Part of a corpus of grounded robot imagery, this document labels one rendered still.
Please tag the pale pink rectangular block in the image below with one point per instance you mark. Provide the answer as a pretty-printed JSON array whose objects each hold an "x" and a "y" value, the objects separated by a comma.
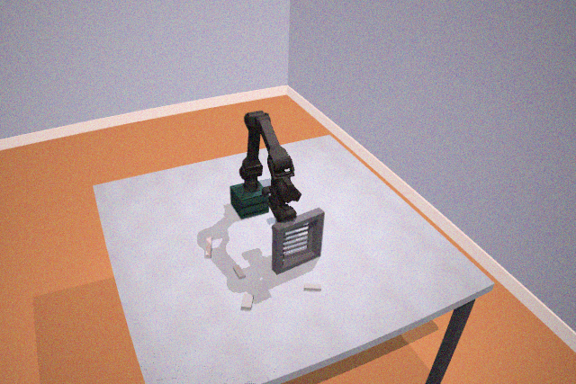
[{"x": 209, "y": 247}]

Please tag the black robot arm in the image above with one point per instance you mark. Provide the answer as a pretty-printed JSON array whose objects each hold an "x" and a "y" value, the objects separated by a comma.
[{"x": 259, "y": 123}]

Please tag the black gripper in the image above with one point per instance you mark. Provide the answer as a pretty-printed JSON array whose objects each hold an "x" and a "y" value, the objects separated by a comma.
[{"x": 278, "y": 206}]

